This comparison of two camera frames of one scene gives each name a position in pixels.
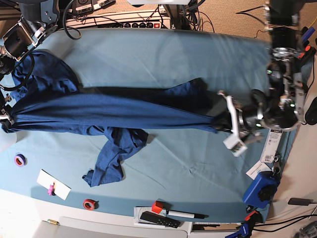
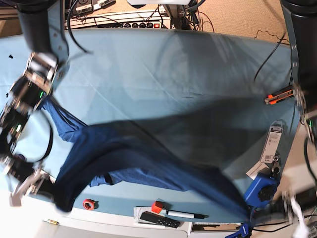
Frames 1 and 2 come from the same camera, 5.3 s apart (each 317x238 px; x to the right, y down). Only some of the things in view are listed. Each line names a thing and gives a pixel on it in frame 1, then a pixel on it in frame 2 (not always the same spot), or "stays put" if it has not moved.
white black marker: x=186 y=214 stays put
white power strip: x=145 y=19 stays put
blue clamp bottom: x=244 y=231 stays put
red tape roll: x=88 y=204 stays put
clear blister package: x=271 y=145 stays put
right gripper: x=248 y=125 → x=294 y=210
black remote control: x=156 y=218 stays put
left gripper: x=5 y=119 → x=29 y=175
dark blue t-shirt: x=48 y=98 → x=206 y=149
